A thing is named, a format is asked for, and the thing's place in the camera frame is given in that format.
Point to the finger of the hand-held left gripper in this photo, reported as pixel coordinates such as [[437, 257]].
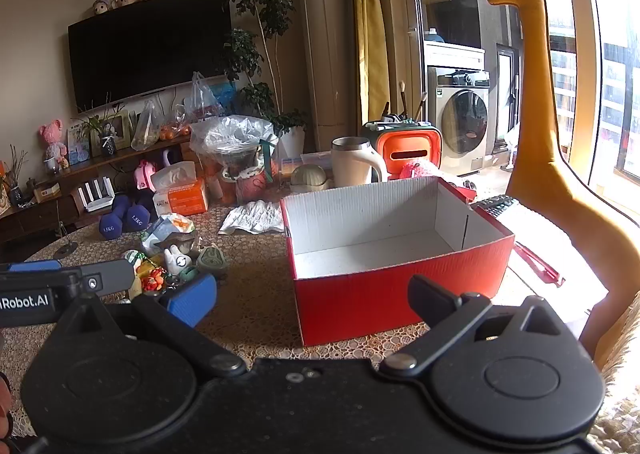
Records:
[[107, 278], [32, 265]]

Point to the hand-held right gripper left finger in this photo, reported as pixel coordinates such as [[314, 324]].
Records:
[[192, 296]]

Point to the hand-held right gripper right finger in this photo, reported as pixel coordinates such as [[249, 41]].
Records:
[[431, 295]]

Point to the white rabbit figure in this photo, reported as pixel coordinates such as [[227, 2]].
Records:
[[177, 261]]

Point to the green sachet with tassel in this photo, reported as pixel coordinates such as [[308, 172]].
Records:
[[212, 259]]

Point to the red cardboard box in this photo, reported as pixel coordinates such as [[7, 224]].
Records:
[[360, 299]]

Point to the blue and white snack packet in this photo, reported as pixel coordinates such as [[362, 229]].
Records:
[[165, 229]]

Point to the black phone stand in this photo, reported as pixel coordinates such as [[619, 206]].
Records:
[[65, 248]]

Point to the brown patterned tablecloth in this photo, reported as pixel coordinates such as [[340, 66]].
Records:
[[250, 294]]

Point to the white router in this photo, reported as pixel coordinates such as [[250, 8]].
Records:
[[97, 204]]

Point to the small yellow carton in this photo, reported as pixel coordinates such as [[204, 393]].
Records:
[[47, 191]]

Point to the vase with dried twigs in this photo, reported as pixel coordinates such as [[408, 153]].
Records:
[[16, 191]]

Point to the wooden television console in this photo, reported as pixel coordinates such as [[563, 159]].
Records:
[[75, 175]]

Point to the orange tissue box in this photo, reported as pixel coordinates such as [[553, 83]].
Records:
[[187, 196]]

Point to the white crumpled cloth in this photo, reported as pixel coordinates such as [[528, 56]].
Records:
[[255, 216]]

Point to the red box lid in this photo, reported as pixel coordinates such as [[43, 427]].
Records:
[[537, 261]]

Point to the pink fluffy ball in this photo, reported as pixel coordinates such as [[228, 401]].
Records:
[[420, 169]]

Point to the blue picture card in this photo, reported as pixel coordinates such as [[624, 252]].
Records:
[[77, 144]]

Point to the pink plush bear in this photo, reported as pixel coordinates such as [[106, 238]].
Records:
[[52, 134]]

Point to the small plant in dotted vase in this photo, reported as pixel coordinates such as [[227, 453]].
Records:
[[107, 144]]

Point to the purple kettlebell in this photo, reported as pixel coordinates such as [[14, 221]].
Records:
[[170, 159]]

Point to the orange and green storage case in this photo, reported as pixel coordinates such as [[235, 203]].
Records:
[[407, 146]]

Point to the clear plastic bag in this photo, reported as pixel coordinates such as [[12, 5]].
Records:
[[145, 126]]

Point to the bag of oranges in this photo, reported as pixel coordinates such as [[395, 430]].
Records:
[[172, 130]]

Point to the cream round lidded bowl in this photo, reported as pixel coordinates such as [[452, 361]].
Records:
[[307, 176]]

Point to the plastic wrapped gift basket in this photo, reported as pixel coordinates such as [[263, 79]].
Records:
[[235, 134]]

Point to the silver washing machine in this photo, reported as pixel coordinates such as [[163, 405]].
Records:
[[462, 121]]

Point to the clear plastic storage box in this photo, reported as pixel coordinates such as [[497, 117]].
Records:
[[315, 159]]

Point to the calligraphy brush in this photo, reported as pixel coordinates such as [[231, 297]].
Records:
[[420, 104], [402, 96]]

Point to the yellow giraffe toy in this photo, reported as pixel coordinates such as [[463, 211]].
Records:
[[537, 134]]

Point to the white plastic bag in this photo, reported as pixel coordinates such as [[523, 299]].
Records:
[[200, 94]]

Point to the white laundry cabinet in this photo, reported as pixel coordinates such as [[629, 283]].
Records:
[[452, 54]]

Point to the yellow curtain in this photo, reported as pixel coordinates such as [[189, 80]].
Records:
[[370, 34]]

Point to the grey haired plush doll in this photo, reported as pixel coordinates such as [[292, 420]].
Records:
[[101, 5]]

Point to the white standing air conditioner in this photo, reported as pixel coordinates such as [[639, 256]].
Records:
[[325, 34]]

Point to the wooden photo frame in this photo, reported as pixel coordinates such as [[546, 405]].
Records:
[[121, 126]]

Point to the black wall television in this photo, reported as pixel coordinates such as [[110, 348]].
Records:
[[150, 49]]

